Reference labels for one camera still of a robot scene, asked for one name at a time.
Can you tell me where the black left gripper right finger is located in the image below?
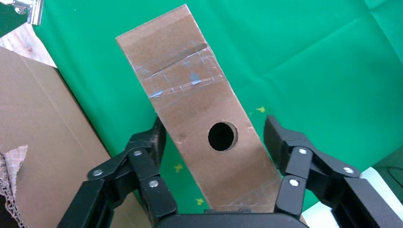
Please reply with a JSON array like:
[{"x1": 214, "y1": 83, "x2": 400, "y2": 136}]
[{"x1": 264, "y1": 115, "x2": 403, "y2": 228}]

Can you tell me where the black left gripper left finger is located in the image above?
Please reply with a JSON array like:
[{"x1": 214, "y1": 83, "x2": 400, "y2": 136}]
[{"x1": 57, "y1": 116, "x2": 179, "y2": 228}]

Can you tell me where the small cardboard box with hole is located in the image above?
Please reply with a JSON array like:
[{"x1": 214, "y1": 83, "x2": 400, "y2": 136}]
[{"x1": 115, "y1": 3, "x2": 284, "y2": 215}]

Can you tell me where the large open cardboard carton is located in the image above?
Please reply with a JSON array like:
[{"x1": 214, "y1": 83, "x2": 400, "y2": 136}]
[{"x1": 0, "y1": 47, "x2": 152, "y2": 228}]

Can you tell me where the green table cloth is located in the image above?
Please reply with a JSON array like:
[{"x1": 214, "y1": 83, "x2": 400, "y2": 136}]
[{"x1": 31, "y1": 0, "x2": 403, "y2": 215}]

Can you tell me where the metal cloth clip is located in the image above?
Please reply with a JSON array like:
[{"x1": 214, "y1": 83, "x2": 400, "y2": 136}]
[{"x1": 12, "y1": 0, "x2": 45, "y2": 26}]

